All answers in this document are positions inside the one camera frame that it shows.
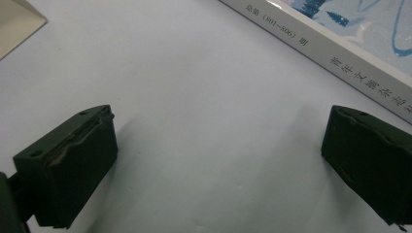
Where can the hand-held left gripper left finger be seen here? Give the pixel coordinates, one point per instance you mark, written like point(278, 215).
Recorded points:
point(71, 171)

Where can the wooden folding book rack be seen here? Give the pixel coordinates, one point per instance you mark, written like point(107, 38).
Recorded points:
point(16, 26)

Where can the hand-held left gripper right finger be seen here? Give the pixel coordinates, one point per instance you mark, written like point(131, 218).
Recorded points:
point(369, 165)

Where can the thick white book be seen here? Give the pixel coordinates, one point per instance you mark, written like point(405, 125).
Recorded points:
point(356, 32)

